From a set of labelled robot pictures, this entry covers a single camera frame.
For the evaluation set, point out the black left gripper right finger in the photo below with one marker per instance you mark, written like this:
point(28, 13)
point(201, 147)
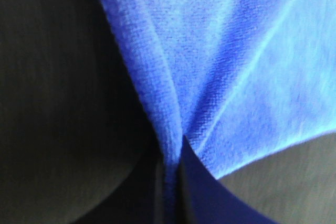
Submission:
point(203, 199)

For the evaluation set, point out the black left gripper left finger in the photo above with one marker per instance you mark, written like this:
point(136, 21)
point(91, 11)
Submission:
point(138, 200)

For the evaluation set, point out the blue microfiber towel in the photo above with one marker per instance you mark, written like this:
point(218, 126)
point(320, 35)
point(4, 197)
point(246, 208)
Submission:
point(241, 79)

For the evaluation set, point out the black fabric table cover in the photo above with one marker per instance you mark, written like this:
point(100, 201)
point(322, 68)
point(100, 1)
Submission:
point(73, 127)

